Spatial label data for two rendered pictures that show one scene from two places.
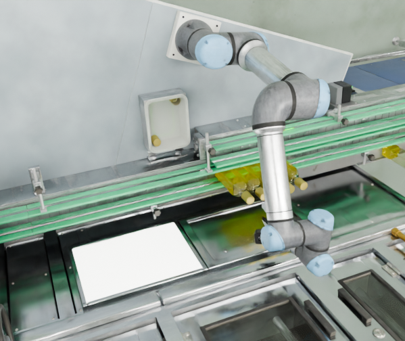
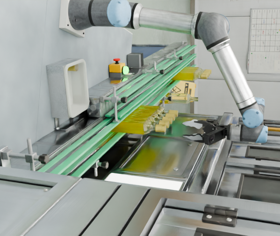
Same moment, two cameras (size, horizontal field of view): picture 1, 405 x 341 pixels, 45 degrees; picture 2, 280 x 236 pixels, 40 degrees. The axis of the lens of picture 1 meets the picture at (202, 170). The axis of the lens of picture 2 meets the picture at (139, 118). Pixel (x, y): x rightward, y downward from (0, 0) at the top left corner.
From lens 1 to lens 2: 1.35 m
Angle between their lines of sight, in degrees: 46
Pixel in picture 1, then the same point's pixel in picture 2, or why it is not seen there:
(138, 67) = (44, 38)
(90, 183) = not seen: hidden behind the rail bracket
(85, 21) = not seen: outside the picture
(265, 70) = (170, 17)
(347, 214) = (192, 130)
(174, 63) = (63, 35)
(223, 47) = (127, 7)
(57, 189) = not seen: hidden behind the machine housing
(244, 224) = (157, 153)
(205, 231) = (143, 167)
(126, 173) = (61, 141)
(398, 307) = not seen: outside the picture
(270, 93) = (216, 18)
